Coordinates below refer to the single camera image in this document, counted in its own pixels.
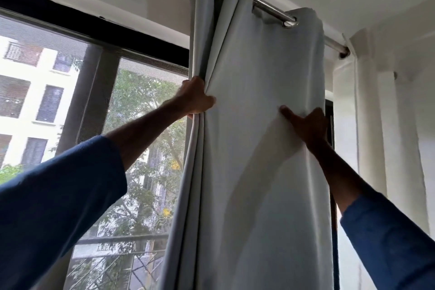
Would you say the person's left hand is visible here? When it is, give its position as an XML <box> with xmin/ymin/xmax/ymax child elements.
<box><xmin>174</xmin><ymin>76</ymin><xmax>217</xmax><ymax>120</ymax></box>

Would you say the black window frame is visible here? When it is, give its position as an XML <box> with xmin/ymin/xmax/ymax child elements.
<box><xmin>0</xmin><ymin>0</ymin><xmax>191</xmax><ymax>290</ymax></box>

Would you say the person's right hand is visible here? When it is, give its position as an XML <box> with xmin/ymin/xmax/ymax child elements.
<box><xmin>280</xmin><ymin>105</ymin><xmax>329</xmax><ymax>150</ymax></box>

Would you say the steel curtain rod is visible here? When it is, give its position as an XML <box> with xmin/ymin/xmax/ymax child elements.
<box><xmin>169</xmin><ymin>0</ymin><xmax>350</xmax><ymax>59</ymax></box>

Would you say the white sheer curtain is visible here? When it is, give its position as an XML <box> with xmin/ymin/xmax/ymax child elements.
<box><xmin>331</xmin><ymin>28</ymin><xmax>435</xmax><ymax>290</ymax></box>

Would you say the metal balcony railing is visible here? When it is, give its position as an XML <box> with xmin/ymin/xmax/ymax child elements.
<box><xmin>66</xmin><ymin>234</ymin><xmax>169</xmax><ymax>290</ymax></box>

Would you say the person's left forearm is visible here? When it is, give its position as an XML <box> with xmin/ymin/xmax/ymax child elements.
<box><xmin>0</xmin><ymin>96</ymin><xmax>191</xmax><ymax>290</ymax></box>

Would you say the light grey eyelet curtain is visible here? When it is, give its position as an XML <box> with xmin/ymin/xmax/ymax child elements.
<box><xmin>157</xmin><ymin>0</ymin><xmax>335</xmax><ymax>290</ymax></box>

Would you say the person's right forearm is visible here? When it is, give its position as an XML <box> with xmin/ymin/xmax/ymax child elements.
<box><xmin>307</xmin><ymin>140</ymin><xmax>435</xmax><ymax>290</ymax></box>

